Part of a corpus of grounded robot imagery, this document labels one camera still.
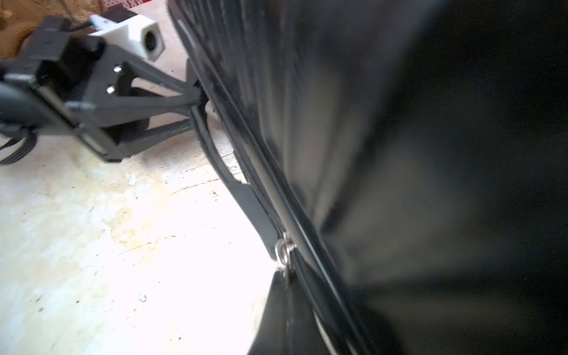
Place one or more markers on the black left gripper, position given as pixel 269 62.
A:
pixel 81 86

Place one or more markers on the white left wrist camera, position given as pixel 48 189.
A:
pixel 135 33

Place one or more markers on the brown teddy bear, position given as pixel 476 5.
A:
pixel 19 18

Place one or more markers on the black ribbed hard suitcase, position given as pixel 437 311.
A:
pixel 415 152

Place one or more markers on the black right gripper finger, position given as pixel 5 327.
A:
pixel 288 324

